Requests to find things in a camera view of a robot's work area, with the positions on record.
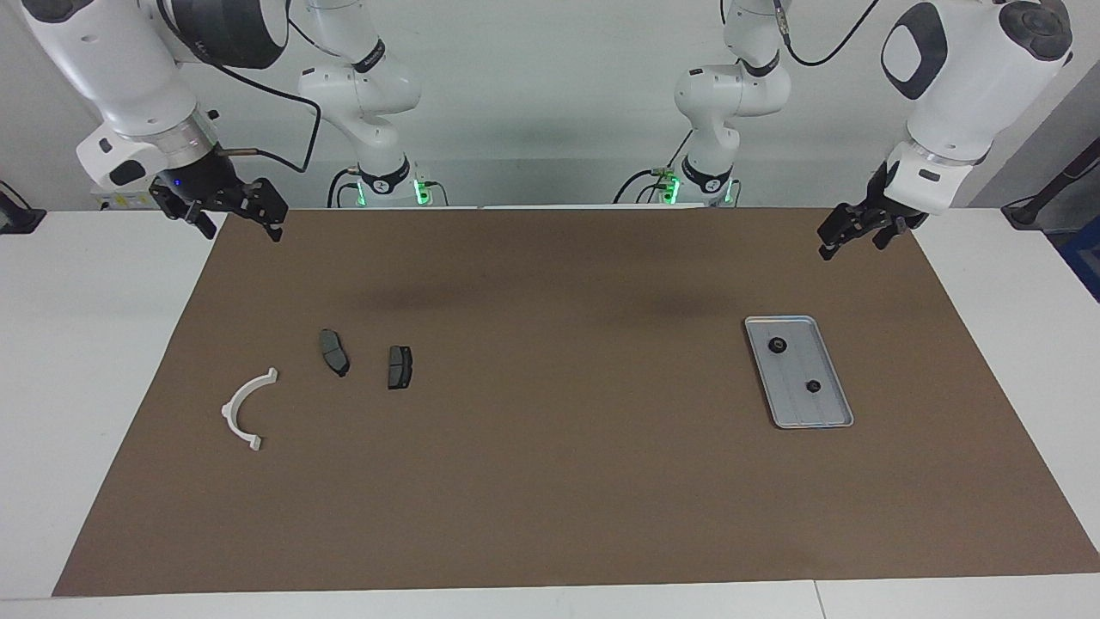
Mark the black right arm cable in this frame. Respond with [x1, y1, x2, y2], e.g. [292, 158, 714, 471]
[155, 0, 362, 173]

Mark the white half-ring bracket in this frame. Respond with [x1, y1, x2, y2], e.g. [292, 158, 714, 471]
[221, 367, 279, 452]

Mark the black base cable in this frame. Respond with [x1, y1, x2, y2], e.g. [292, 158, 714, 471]
[614, 129, 693, 207]
[328, 168, 362, 209]

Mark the blue bin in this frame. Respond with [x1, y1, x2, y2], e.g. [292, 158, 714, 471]
[1055, 219, 1100, 303]

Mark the elongated dark brake pad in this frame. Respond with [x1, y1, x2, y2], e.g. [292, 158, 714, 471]
[319, 328, 351, 379]

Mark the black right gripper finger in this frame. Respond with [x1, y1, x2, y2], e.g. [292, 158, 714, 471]
[150, 182, 217, 240]
[228, 179, 289, 243]

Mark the black stand foot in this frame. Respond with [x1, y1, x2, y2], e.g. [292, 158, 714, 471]
[1003, 142, 1100, 230]

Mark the brown table mat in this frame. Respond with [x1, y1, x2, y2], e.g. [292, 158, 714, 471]
[52, 206, 1100, 598]

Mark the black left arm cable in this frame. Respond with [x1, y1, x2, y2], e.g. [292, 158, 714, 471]
[769, 0, 882, 68]

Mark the silver metal tray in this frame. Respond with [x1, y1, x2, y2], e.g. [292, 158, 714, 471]
[743, 315, 855, 430]

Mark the white wall box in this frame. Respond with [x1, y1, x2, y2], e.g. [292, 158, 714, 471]
[93, 191, 164, 211]

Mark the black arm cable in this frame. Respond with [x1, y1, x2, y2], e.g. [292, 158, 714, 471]
[769, 0, 882, 68]
[155, 0, 362, 173]

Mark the black table clamp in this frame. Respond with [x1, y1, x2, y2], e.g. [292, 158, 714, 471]
[0, 179, 46, 235]

